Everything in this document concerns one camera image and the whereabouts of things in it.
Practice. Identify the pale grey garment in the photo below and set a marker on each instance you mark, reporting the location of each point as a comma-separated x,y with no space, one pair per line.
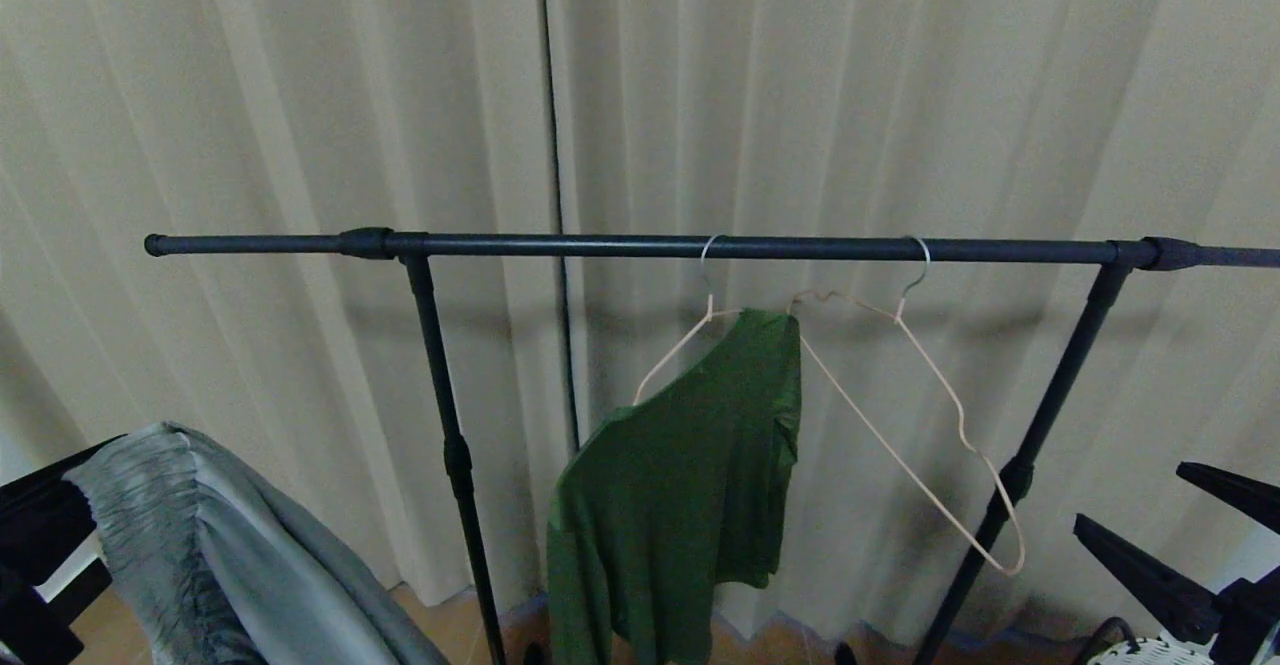
250,585

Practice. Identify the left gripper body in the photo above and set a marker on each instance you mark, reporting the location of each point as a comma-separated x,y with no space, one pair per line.
25,635

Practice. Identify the beige curtain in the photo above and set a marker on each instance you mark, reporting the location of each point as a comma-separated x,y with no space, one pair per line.
300,95

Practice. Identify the black clothes rack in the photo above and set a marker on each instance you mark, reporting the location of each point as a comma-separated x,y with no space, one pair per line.
700,246

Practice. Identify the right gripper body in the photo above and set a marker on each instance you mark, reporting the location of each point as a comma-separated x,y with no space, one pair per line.
1250,625

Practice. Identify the pink clothes hanger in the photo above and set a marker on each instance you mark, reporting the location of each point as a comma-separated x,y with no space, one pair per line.
900,450
672,359

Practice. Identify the green shirt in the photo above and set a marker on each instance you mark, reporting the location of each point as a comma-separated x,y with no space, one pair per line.
680,485

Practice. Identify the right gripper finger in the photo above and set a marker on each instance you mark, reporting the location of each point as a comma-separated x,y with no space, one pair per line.
1150,580
1240,495

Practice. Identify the white laundry basket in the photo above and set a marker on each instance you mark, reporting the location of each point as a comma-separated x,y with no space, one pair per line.
1150,652

